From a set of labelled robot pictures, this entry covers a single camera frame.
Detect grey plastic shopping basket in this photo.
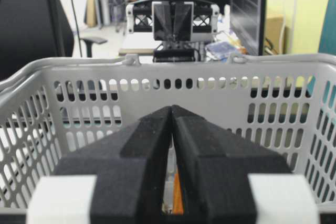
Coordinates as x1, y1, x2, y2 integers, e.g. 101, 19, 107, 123
1, 54, 335, 212

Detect orange slipper in basket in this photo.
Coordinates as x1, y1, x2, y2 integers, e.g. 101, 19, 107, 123
172, 171, 184, 215

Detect black office chair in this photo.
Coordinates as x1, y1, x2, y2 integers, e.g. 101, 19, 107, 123
80, 36, 108, 58

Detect black monitor screen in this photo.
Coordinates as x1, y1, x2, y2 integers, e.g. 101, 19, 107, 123
230, 0, 266, 56

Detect opposite right gripper black finger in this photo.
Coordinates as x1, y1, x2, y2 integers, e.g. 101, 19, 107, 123
153, 2, 173, 40
173, 2, 190, 39

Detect white black opposite gripper body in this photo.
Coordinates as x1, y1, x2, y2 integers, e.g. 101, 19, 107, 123
125, 0, 219, 41

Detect black curtain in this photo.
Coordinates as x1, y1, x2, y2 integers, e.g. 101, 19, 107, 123
1, 0, 75, 80

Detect black camera box under gripper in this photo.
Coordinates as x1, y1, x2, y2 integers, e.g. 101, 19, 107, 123
153, 49, 195, 63

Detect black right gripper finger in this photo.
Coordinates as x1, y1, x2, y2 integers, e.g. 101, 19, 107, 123
26, 105, 173, 224
171, 104, 321, 224

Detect blue patterned bag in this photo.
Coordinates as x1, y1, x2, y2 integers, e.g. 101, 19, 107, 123
205, 41, 242, 62

